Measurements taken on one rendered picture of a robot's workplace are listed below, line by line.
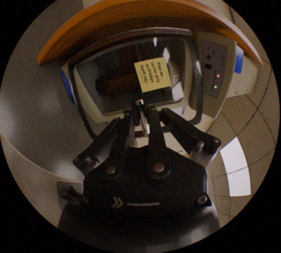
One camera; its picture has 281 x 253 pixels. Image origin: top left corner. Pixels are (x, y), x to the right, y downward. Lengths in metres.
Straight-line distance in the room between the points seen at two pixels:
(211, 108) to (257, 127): 1.25
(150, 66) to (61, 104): 0.30
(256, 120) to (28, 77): 1.81
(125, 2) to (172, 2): 0.09
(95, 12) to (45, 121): 0.29
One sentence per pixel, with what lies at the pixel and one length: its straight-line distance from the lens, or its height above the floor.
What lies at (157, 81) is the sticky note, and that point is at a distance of 0.20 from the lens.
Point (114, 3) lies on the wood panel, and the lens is 0.21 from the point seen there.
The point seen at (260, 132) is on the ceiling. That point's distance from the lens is 1.55.
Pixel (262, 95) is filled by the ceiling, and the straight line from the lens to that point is 1.45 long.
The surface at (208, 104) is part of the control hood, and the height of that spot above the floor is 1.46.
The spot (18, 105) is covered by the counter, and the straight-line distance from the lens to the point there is 0.28.
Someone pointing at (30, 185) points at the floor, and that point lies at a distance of 1.33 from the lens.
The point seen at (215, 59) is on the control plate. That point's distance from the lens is 0.31.
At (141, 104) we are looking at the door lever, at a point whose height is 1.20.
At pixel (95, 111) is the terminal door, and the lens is 0.25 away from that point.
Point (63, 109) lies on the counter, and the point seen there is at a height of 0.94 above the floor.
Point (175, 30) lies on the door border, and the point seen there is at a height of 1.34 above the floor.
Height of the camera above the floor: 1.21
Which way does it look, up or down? 6 degrees down
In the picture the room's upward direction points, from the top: 79 degrees clockwise
